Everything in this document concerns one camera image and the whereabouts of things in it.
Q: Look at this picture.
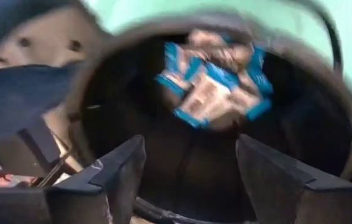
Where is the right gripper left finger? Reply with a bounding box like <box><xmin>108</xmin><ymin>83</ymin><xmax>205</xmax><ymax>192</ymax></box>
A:
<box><xmin>45</xmin><ymin>134</ymin><xmax>147</xmax><ymax>224</ymax></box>

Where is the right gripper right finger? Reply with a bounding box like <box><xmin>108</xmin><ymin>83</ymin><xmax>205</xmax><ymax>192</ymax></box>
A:
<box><xmin>236</xmin><ymin>134</ymin><xmax>352</xmax><ymax>224</ymax></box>

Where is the black halloween bucket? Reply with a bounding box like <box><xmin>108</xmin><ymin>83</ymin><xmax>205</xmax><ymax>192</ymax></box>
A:
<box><xmin>67</xmin><ymin>0</ymin><xmax>352</xmax><ymax>224</ymax></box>

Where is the blue white candy bar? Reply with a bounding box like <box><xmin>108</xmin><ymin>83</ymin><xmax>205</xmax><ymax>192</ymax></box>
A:
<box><xmin>244</xmin><ymin>46</ymin><xmax>275</xmax><ymax>122</ymax></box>
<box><xmin>173</xmin><ymin>73</ymin><xmax>242</xmax><ymax>129</ymax></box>
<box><xmin>155</xmin><ymin>42</ymin><xmax>201</xmax><ymax>97</ymax></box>
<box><xmin>188</xmin><ymin>29</ymin><xmax>254</xmax><ymax>72</ymax></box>

